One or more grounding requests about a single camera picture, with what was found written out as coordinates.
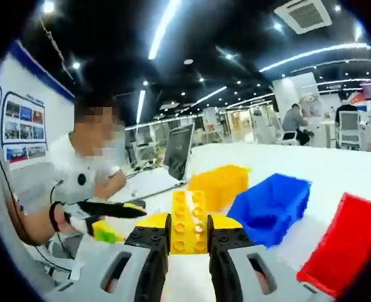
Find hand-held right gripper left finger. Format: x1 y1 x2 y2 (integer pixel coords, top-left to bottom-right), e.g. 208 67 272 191
78 212 173 302

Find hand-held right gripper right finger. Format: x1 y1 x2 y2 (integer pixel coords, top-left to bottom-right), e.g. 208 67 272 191
206 215 302 302

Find short yellow toy block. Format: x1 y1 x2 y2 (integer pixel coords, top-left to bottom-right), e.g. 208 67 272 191
92 219 126 243

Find long yellow toy block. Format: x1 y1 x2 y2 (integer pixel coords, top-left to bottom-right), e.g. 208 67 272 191
170 189 210 255

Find blue plastic bin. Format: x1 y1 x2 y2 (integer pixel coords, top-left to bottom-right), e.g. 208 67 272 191
226 172 313 250

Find yellow plastic bin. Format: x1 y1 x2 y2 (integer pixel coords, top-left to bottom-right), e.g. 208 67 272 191
188 163 253 209

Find red plastic bin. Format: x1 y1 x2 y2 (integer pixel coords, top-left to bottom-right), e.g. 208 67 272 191
296 191 371 299

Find person's left hand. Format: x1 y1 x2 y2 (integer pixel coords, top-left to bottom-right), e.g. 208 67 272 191
55 206 75 234

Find person's grey clothing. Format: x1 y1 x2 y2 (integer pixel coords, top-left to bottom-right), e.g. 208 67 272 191
0 130 82 295

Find black computer monitor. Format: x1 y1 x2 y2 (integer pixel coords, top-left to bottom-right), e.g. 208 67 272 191
162 123 195 182

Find white office chair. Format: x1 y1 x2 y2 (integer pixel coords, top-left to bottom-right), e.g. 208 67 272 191
336 111 363 149
279 130 300 146

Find ceiling air conditioner vent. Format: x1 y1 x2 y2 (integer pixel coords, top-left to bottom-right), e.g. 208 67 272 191
273 0 333 35

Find black cable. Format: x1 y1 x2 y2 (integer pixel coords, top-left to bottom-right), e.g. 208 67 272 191
37 232 79 281
0 144 28 243

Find black wrist strap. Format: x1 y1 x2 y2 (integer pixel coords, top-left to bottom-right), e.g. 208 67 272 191
49 202 64 233

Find wall poster with photos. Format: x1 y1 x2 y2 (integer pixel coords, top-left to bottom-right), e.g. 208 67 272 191
0 90 48 164

